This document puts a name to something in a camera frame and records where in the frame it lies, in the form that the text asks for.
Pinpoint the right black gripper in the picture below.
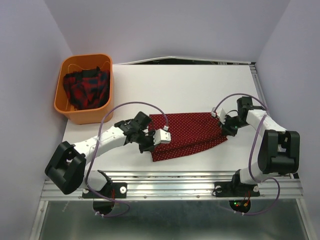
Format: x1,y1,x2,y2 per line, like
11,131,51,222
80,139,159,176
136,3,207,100
218,113,249,136

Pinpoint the red polka dot skirt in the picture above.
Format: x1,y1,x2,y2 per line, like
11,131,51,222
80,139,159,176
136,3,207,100
151,112,228,162

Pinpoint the red black plaid skirt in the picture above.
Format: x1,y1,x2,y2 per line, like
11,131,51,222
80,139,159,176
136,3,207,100
63,67,111,110

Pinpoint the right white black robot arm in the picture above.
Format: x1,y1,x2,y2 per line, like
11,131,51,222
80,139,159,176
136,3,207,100
211,93,300,195

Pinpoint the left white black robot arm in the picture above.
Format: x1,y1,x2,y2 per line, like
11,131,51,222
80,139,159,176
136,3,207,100
44,111,161,197

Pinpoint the orange plastic bin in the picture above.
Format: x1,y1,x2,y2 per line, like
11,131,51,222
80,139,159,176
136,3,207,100
53,53,115,125

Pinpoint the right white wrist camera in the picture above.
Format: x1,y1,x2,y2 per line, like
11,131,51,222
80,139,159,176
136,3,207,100
211,107,227,124

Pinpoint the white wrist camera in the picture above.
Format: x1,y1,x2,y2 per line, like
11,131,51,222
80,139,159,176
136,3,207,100
153,129,172,146
211,107,227,124

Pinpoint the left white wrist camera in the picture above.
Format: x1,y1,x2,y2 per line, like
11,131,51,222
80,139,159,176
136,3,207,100
153,129,172,146

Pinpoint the aluminium front rail frame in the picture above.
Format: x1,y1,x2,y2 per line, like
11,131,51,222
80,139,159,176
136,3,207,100
30,171,317,240

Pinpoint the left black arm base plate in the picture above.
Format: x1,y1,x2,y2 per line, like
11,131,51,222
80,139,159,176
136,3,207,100
82,182,128,199

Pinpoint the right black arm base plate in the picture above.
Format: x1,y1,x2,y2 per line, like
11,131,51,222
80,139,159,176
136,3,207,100
212,181,260,199

